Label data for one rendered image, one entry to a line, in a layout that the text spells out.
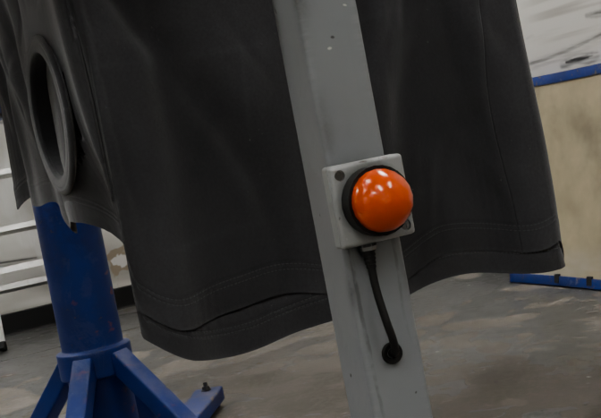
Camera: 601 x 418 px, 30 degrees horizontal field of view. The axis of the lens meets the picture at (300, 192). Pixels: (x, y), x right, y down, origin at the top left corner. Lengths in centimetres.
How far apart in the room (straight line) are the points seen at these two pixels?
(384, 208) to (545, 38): 352
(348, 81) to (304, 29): 4
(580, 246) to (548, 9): 85
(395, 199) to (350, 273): 6
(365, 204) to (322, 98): 7
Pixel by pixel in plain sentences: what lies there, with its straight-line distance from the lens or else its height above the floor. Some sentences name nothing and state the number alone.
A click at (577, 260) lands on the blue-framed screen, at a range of 395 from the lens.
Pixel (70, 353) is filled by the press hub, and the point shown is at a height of 36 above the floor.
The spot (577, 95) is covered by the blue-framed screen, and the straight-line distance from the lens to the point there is 395.
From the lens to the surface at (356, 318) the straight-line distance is 68.
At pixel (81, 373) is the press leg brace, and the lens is 223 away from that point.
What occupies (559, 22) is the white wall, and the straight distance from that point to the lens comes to 407.
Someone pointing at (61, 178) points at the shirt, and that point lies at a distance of 103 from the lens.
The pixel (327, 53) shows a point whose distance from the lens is 68.
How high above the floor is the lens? 70
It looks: 3 degrees down
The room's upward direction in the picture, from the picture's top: 11 degrees counter-clockwise
